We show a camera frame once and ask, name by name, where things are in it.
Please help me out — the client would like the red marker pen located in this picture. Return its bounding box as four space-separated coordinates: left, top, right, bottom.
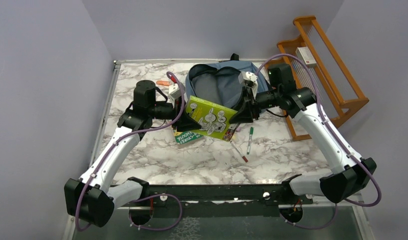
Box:
230 140 248 163

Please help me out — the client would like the orange wooden rack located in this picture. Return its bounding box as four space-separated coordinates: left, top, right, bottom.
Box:
277 15 369 128

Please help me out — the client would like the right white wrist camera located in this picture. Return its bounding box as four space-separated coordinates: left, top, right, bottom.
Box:
238 71 258 98

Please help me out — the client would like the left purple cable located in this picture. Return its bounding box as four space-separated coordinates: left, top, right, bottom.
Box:
74 71 186 233

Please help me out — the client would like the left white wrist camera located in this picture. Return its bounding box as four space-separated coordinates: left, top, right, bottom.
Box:
168 82 185 106

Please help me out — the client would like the green treehouse book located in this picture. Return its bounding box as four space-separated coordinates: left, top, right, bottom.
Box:
173 130 203 145

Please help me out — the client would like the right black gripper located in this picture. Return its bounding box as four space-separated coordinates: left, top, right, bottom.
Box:
228 86 281 123

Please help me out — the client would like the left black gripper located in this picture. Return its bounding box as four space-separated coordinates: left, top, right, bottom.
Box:
148 94 202 132

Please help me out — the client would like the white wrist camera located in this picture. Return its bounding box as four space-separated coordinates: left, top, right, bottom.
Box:
238 71 258 98
168 82 185 106

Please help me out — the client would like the blue student backpack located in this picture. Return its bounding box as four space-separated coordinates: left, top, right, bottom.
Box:
185 58 258 109

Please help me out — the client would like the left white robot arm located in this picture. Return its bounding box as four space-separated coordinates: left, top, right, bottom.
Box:
64 79 198 232

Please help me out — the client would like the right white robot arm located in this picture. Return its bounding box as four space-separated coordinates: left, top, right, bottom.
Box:
230 63 377 204

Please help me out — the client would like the black metal base rail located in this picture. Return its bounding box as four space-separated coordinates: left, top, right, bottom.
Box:
124 184 313 218

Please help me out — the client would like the green marker pen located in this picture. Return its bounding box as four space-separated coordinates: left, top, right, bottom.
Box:
247 127 254 155

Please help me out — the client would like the green illustrated book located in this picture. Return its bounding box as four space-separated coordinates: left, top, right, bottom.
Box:
186 96 239 142

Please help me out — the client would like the small white box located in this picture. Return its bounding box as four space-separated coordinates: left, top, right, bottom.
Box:
295 46 317 68

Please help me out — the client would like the orange highlighter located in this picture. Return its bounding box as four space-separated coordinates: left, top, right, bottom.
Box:
156 80 171 87

